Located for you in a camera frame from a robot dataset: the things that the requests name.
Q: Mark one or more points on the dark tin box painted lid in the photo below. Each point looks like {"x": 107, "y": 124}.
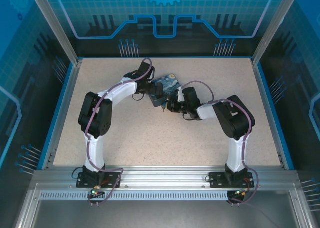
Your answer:
{"x": 167, "y": 84}

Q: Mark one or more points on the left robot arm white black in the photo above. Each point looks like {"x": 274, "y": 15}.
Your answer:
{"x": 96, "y": 113}

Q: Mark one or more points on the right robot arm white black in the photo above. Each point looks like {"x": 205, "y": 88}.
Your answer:
{"x": 235, "y": 118}

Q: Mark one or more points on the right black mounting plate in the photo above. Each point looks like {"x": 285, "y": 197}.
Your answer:
{"x": 217, "y": 179}

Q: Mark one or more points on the black mounting plate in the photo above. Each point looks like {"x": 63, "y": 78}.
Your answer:
{"x": 112, "y": 179}
{"x": 217, "y": 179}

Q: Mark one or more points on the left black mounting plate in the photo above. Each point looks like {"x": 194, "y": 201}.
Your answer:
{"x": 112, "y": 179}

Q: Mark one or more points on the right connector with orange plug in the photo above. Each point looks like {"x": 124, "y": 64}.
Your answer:
{"x": 242, "y": 192}

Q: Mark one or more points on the left connector with green light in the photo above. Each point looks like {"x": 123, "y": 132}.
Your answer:
{"x": 96, "y": 191}

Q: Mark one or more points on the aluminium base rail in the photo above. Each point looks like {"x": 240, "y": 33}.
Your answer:
{"x": 162, "y": 178}

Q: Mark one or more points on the right aluminium side rail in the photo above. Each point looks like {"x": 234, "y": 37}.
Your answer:
{"x": 267, "y": 105}

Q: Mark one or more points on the aluminium side rail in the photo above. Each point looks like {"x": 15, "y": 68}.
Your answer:
{"x": 65, "y": 108}
{"x": 267, "y": 105}

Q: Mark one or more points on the left aluminium side rail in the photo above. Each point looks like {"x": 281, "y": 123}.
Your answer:
{"x": 65, "y": 108}

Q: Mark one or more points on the left aluminium frame post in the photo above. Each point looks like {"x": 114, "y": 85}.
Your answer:
{"x": 57, "y": 31}

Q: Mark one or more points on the aluminium frame post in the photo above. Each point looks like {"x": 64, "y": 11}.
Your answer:
{"x": 272, "y": 26}
{"x": 57, "y": 31}

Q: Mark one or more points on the right aluminium frame post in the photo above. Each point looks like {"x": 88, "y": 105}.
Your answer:
{"x": 272, "y": 26}

